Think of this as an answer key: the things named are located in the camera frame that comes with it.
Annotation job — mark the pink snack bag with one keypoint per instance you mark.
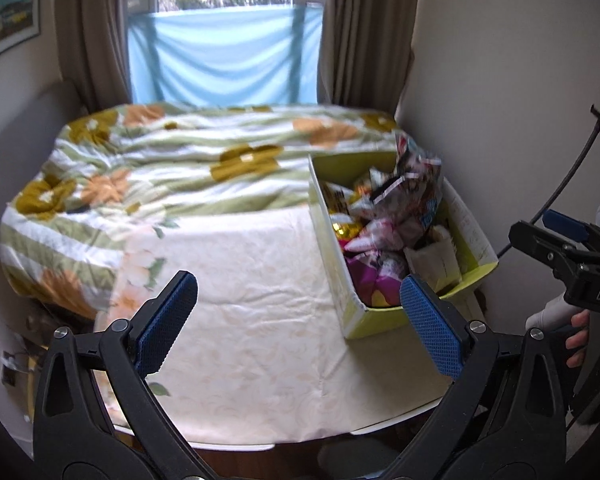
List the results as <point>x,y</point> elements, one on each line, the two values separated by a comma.
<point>379,234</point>

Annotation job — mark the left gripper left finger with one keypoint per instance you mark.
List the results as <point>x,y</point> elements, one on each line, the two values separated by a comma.
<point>95,414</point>

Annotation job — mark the dark cookie snack bag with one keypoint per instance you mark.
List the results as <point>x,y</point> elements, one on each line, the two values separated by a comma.
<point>413,192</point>

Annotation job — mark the purple snack bag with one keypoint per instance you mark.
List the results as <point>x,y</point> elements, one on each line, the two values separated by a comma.
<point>377,277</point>

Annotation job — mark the grey bed headboard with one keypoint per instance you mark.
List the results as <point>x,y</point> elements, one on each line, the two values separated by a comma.
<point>28,139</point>

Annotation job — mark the green cardboard box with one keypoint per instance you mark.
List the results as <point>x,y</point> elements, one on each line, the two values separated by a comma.
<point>452,256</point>

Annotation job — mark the floral striped duvet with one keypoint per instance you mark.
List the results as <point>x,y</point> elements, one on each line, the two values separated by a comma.
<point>64,234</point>

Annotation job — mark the right brown curtain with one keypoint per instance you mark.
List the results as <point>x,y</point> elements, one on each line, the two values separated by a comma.
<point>365,53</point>

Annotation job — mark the person's right hand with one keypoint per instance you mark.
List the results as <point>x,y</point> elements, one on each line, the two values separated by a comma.
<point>578,342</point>

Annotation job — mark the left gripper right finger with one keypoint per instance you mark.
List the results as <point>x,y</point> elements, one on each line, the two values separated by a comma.
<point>503,416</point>

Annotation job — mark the gold foil snack bag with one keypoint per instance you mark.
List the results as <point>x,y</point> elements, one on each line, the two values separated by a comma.
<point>338,199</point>

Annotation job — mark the light blue window cloth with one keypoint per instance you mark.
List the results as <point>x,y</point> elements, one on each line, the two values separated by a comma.
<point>243,55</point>

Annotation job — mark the left brown curtain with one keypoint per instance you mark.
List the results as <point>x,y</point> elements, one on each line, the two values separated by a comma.
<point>92,46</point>

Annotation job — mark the brown curtain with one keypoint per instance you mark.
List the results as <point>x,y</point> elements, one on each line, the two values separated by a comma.
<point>365,53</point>
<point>92,46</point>

